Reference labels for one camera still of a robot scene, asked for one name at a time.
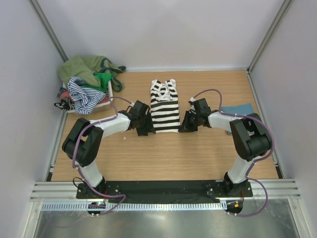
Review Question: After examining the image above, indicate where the olive green tank top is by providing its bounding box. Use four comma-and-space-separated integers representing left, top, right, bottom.
57, 56, 126, 92

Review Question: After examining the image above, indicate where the bright green tank top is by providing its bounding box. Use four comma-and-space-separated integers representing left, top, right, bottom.
81, 72, 113, 91

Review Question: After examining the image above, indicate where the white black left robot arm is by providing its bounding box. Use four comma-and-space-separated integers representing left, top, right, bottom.
62, 101, 154, 198

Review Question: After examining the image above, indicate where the black white striped tank top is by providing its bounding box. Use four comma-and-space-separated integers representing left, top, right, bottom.
150, 79, 180, 133

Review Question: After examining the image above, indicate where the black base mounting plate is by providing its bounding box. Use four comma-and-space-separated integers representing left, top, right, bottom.
76, 179, 254, 200

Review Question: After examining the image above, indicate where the white laundry basket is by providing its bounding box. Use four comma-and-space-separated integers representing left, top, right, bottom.
63, 78, 115, 117

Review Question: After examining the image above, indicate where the aluminium frame rail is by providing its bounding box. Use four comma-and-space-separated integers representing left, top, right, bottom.
30, 179, 301, 203

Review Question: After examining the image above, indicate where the zebra print tank top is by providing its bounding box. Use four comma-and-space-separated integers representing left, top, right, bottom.
54, 98, 75, 112

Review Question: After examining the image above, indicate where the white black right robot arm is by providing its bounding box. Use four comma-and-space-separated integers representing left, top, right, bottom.
178, 98, 273, 196

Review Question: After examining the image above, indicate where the perforated cable duct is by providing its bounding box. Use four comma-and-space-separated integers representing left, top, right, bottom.
41, 201, 227, 212

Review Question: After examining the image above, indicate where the blue white striped tank top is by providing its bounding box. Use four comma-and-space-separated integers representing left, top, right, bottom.
67, 76, 106, 115

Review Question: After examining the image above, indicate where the red tank top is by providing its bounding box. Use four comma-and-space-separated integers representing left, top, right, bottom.
57, 87, 71, 101

